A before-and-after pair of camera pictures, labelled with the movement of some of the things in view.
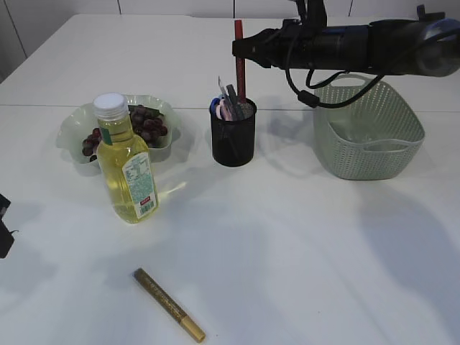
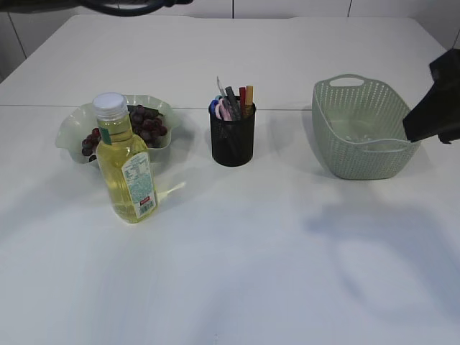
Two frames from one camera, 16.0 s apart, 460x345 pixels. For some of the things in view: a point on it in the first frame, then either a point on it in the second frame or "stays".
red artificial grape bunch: [147, 123] stays
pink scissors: [223, 111] stays
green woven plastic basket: [371, 136] stays
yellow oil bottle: [127, 167] stays
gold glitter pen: [169, 305] → [249, 100]
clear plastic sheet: [359, 133] stays
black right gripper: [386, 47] → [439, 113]
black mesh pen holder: [233, 141] stays
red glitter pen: [240, 65] → [242, 93]
